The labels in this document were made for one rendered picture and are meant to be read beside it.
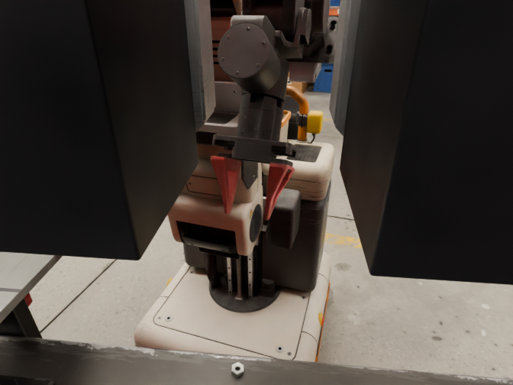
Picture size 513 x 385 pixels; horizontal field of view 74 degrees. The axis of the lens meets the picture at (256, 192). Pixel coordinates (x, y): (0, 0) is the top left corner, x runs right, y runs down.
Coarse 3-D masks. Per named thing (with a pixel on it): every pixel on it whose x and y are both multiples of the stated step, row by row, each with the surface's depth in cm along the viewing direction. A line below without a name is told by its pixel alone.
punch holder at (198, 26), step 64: (0, 0) 6; (64, 0) 6; (128, 0) 8; (192, 0) 11; (0, 64) 7; (64, 64) 6; (128, 64) 8; (192, 64) 12; (0, 128) 7; (64, 128) 7; (128, 128) 8; (192, 128) 13; (0, 192) 8; (64, 192) 8; (128, 192) 8; (128, 256) 9
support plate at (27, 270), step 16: (0, 256) 36; (16, 256) 36; (32, 256) 36; (48, 256) 36; (0, 272) 34; (16, 272) 34; (32, 272) 34; (16, 288) 32; (32, 288) 33; (0, 304) 30; (16, 304) 31; (0, 320) 30
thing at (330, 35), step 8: (328, 24) 64; (336, 24) 64; (328, 32) 64; (336, 32) 63; (312, 40) 61; (320, 40) 61; (328, 40) 64; (304, 48) 62; (312, 48) 62; (320, 48) 64; (328, 48) 64; (304, 56) 64; (312, 56) 64; (320, 56) 63; (328, 56) 63
